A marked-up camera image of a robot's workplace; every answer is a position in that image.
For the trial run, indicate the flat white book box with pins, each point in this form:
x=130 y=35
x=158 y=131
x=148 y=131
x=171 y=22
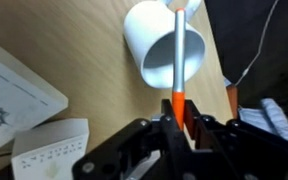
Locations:
x=26 y=99

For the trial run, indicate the orange and silver marker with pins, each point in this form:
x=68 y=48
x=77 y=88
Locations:
x=178 y=90

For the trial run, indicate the white ceramic mug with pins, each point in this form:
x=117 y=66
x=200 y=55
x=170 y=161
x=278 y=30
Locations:
x=149 y=33

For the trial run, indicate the small white cardboard box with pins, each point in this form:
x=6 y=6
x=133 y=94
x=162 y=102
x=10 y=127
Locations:
x=49 y=151

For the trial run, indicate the grey tote bag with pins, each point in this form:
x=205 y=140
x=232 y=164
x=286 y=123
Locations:
x=269 y=117

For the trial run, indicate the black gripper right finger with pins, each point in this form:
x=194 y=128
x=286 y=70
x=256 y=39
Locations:
x=233 y=151

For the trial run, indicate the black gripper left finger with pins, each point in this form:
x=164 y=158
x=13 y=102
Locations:
x=118 y=156

